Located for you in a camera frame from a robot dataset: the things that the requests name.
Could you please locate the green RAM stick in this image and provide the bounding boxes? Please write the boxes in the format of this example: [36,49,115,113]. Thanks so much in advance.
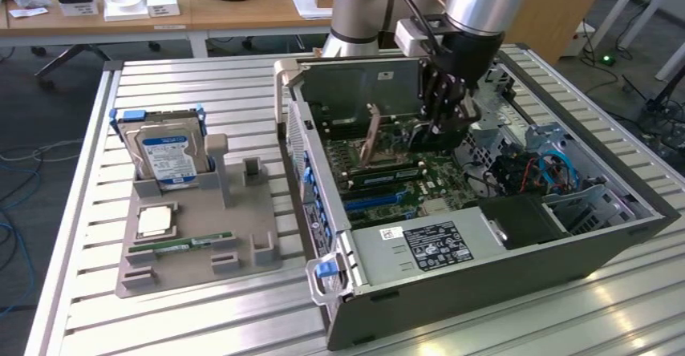
[127,232,235,255]

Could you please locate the small white box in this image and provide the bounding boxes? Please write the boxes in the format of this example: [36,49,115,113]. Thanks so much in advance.
[144,0,180,18]

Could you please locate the white paper slip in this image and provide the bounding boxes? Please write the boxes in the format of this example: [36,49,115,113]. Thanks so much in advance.
[8,6,49,18]

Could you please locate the hard disk in blue caddy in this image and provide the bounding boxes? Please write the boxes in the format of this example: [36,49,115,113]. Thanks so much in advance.
[105,105,214,192]

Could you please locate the black chair base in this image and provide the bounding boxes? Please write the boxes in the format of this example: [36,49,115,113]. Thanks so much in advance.
[31,42,113,91]

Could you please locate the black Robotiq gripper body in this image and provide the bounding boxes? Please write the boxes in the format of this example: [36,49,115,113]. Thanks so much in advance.
[427,30,505,88]

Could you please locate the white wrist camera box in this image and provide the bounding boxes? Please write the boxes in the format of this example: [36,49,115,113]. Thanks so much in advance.
[394,18,449,57]

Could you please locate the wooden cabinet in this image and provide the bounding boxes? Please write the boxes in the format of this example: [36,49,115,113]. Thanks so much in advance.
[467,0,614,64]

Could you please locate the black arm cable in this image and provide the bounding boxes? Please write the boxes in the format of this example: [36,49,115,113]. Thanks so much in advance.
[387,0,445,52]

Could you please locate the blue wire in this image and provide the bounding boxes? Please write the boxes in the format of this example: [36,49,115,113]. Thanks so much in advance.
[534,153,582,192]

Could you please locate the white floor cable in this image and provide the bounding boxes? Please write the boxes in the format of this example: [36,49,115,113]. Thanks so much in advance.
[0,139,81,163]

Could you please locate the black and white box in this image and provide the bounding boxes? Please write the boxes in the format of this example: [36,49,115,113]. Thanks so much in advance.
[55,0,100,17]

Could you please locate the blue floor cable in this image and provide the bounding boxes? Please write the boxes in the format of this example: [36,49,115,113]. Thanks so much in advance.
[0,163,41,317]

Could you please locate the open dark PC case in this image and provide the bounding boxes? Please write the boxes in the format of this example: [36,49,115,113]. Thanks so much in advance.
[272,49,684,352]

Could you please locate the black wire bundle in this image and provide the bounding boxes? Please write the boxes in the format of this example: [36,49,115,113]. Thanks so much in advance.
[489,155,529,195]

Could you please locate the silver disk bay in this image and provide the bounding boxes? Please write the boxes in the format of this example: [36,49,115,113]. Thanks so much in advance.
[542,185,638,233]

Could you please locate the wooden desk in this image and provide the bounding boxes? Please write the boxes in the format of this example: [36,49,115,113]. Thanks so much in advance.
[189,0,486,59]
[0,0,196,59]

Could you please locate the white box with red dot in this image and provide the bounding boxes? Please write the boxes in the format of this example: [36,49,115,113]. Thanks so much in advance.
[566,21,598,59]

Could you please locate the green motherboard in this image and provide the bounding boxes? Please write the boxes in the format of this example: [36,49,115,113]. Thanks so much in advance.
[310,105,483,231]

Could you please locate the silver CPU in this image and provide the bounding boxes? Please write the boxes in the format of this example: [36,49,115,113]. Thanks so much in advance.
[136,206,173,239]

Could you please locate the black tripod stand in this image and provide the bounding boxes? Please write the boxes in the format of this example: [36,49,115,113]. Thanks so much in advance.
[623,63,685,148]

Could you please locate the silver drive cage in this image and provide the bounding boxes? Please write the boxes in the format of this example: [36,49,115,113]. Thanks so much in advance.
[462,89,537,160]

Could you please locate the blue expansion slot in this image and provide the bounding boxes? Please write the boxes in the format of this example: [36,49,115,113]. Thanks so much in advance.
[340,192,407,213]

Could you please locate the grey power supply unit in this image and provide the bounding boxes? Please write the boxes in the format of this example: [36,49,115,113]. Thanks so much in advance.
[335,207,507,295]

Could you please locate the flat white box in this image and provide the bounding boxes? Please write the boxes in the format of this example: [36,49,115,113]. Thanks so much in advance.
[101,1,151,23]

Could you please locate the white table frame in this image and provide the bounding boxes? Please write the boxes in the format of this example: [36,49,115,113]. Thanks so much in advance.
[587,0,685,83]

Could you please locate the stack of white papers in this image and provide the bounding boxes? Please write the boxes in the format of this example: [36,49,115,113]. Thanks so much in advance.
[288,0,336,19]

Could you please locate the black graphics card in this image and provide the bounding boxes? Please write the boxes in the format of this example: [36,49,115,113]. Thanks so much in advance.
[359,102,467,169]

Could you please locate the red wire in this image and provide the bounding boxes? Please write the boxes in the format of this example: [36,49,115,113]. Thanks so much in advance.
[523,159,542,191]

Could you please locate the CPU socket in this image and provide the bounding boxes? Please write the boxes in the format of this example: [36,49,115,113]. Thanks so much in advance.
[352,134,412,171]

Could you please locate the grey parts rack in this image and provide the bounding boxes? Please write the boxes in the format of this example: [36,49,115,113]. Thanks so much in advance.
[115,133,283,299]

